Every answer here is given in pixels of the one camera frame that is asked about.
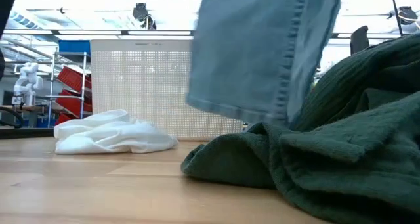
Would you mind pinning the thin black slanted pole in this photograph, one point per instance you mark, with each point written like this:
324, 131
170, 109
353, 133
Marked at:
396, 13

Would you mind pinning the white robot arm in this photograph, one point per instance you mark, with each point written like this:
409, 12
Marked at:
28, 79

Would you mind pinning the metal shelf rack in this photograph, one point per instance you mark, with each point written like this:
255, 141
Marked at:
83, 73

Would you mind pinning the white perforated laundry basket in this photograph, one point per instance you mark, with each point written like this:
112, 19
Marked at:
141, 86

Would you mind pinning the dark green cloth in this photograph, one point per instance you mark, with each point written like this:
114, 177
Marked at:
344, 151

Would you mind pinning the black table frame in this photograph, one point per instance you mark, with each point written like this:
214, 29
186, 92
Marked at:
26, 133

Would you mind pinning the light blue cloth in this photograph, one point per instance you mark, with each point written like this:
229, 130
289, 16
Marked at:
246, 53

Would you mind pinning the white cloth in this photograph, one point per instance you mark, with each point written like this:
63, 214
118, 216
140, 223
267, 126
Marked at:
108, 135

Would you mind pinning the red storage bin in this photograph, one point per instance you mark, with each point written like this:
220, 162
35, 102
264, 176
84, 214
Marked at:
72, 102
64, 119
73, 79

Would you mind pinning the blue storage bin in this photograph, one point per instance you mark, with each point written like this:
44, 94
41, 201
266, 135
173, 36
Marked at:
73, 46

